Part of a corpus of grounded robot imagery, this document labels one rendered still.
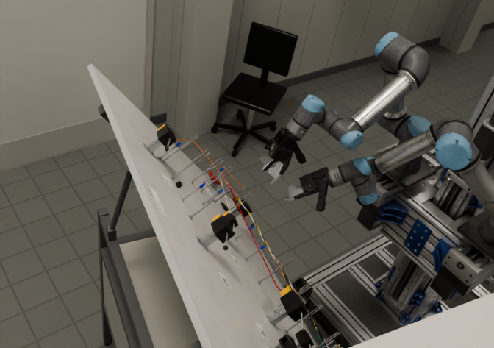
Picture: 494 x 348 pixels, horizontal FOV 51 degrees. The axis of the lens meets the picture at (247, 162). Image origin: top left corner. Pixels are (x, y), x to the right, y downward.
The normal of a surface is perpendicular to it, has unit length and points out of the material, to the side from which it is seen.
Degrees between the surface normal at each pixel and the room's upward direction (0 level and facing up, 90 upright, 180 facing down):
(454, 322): 0
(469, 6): 90
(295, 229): 0
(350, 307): 0
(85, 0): 90
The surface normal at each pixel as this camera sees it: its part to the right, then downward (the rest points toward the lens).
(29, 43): 0.59, 0.59
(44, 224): 0.15, -0.76
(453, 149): -0.44, 0.46
